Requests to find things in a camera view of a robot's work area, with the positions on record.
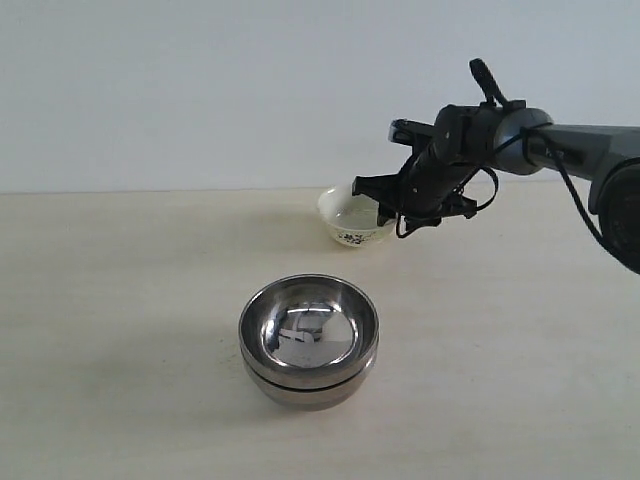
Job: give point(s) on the cream floral ceramic bowl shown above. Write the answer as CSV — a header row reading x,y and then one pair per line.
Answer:
x,y
351,220

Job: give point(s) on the smooth steel bowl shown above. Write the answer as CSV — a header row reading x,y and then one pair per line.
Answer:
x,y
312,398

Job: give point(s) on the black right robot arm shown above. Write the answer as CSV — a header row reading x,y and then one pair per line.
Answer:
x,y
598,164

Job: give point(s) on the ribbed steel bowl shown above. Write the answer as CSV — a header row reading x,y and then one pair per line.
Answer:
x,y
308,329

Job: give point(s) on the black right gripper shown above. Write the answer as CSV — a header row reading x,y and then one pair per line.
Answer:
x,y
420,195

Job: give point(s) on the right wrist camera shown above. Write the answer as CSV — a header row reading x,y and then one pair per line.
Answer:
x,y
409,132

